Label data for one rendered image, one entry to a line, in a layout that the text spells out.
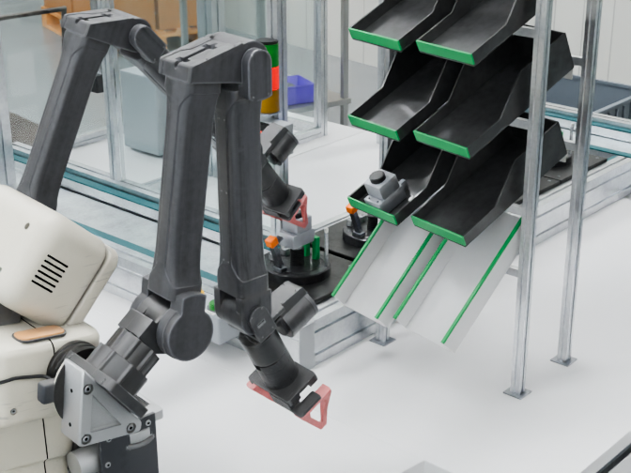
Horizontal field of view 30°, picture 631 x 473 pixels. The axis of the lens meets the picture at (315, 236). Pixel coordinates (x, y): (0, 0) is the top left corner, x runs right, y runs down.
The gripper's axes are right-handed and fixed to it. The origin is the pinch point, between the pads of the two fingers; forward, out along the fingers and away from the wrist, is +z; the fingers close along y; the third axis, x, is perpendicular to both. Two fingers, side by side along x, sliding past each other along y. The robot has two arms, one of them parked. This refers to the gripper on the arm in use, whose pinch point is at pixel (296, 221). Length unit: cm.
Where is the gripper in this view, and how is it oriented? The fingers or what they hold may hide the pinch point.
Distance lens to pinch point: 243.6
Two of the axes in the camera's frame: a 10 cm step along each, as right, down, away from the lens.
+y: -7.4, -2.4, 6.2
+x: -5.2, 8.0, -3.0
